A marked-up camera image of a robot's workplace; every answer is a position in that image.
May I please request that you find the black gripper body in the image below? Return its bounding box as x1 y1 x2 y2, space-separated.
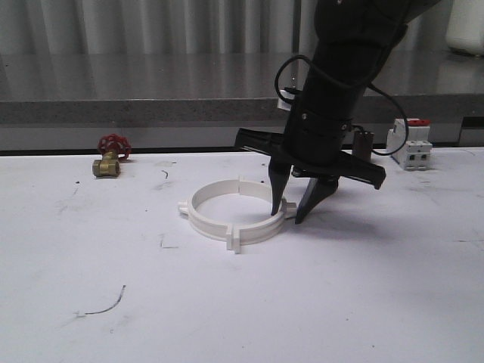
234 107 386 190

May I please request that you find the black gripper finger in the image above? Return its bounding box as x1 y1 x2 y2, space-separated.
295 177 338 224
268 157 292 216

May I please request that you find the white half-ring pipe clamp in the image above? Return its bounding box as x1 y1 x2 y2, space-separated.
178 179 241 253

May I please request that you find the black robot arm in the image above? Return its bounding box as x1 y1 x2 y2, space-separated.
235 1 435 223

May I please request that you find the dark brown cylindrical coupling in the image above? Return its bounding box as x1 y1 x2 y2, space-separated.
352 131 374 163

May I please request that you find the grey stone countertop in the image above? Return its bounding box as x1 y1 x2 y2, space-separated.
1 51 483 154

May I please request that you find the brass valve red handwheel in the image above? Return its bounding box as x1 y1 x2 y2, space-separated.
92 134 132 178

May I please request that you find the white container on counter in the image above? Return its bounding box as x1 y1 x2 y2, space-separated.
445 0 483 56

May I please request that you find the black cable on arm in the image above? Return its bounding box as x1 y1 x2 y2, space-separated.
273 0 419 157

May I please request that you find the white circuit breaker red switch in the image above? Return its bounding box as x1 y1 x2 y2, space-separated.
386 118 433 171

